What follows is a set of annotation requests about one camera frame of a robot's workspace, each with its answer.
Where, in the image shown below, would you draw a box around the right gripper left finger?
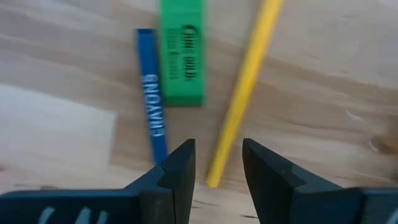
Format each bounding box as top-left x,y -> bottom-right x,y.
0,138 -> 197,224

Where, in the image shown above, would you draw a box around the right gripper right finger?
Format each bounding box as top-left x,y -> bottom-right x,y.
242,138 -> 398,224

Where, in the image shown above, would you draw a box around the green eraser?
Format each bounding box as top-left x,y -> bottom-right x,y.
159,0 -> 206,108

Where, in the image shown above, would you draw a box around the yellow pencil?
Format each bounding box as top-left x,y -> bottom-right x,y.
205,0 -> 285,189

